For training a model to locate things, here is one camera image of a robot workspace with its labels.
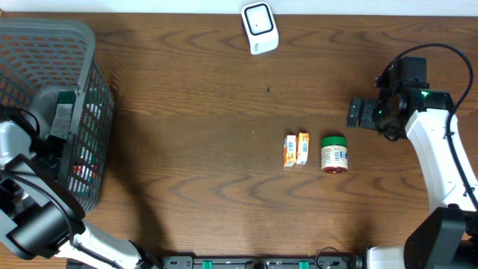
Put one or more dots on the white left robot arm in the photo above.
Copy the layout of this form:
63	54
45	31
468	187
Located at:
41	218

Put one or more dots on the green lid jar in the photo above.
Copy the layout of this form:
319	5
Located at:
334	154

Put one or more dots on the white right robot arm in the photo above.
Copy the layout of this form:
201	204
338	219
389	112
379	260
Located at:
408	109

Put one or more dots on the orange small box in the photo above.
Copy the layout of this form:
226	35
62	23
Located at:
290	151
302	148

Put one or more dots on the green white flat package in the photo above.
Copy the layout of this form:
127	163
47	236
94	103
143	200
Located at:
63	114

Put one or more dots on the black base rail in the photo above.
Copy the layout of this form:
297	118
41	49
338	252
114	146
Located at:
188	262

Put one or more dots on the white barcode scanner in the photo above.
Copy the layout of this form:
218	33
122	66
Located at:
259	27

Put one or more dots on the grey plastic basket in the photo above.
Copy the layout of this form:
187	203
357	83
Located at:
46	63

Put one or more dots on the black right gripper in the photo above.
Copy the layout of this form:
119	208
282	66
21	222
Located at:
366	117

